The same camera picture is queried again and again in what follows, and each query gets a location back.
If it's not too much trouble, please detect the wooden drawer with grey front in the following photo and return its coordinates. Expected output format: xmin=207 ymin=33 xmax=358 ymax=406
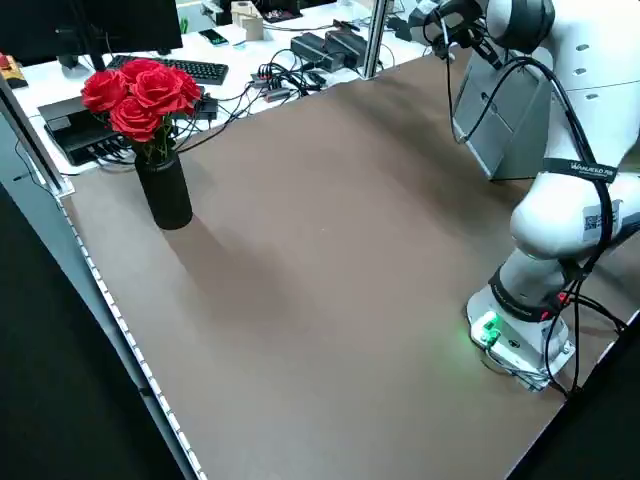
xmin=455 ymin=49 xmax=526 ymax=135

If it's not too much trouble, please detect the grey drawer cabinet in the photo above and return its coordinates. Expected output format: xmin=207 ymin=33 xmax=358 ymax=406
xmin=451 ymin=47 xmax=559 ymax=182

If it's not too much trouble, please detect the black cylindrical vase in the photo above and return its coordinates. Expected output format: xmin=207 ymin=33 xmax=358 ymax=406
xmin=134 ymin=153 xmax=194 ymax=231

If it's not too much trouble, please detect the grey usb hub with plugs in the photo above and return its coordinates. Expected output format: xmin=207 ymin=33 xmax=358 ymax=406
xmin=251 ymin=68 xmax=292 ymax=103

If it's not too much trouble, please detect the small black box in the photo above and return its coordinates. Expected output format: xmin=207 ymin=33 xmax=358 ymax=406
xmin=192 ymin=94 xmax=219 ymax=121

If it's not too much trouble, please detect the black power adapter brick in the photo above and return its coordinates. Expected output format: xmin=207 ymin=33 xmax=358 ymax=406
xmin=290 ymin=33 xmax=346 ymax=72
xmin=324 ymin=29 xmax=372 ymax=69

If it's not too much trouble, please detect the black keyboard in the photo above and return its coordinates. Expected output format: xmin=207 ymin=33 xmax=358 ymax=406
xmin=105 ymin=53 xmax=230 ymax=86

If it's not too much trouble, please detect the small black power adapter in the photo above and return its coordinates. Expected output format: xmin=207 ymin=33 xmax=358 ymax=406
xmin=387 ymin=16 xmax=415 ymax=42

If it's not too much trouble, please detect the red rose bouquet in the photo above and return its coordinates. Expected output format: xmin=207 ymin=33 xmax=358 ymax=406
xmin=81 ymin=58 xmax=204 ymax=164

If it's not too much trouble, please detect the light wooden box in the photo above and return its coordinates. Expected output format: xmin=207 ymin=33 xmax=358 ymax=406
xmin=230 ymin=0 xmax=265 ymax=41

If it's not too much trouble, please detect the black docking box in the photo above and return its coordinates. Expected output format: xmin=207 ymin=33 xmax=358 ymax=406
xmin=43 ymin=110 xmax=139 ymax=166

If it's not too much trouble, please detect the grey flat box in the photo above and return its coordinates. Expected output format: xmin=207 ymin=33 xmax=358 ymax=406
xmin=38 ymin=95 xmax=99 ymax=122

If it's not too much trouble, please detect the black computer monitor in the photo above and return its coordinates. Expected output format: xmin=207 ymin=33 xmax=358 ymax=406
xmin=0 ymin=0 xmax=185 ymax=71

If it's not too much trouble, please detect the red emergency stop button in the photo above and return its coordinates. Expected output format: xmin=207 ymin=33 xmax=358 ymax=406
xmin=0 ymin=53 xmax=26 ymax=90

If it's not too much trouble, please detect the aluminium frame post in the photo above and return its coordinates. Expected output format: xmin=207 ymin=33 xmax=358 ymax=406
xmin=360 ymin=0 xmax=389 ymax=80

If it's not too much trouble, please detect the black cable with silver connector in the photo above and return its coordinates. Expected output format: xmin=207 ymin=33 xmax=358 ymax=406
xmin=424 ymin=4 xmax=616 ymax=281

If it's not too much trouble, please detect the black arm foot cable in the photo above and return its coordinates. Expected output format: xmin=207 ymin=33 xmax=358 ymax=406
xmin=542 ymin=279 xmax=629 ymax=399

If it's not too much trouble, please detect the aluminium frame bar with foot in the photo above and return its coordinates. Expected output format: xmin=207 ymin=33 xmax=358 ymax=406
xmin=0 ymin=74 xmax=76 ymax=196

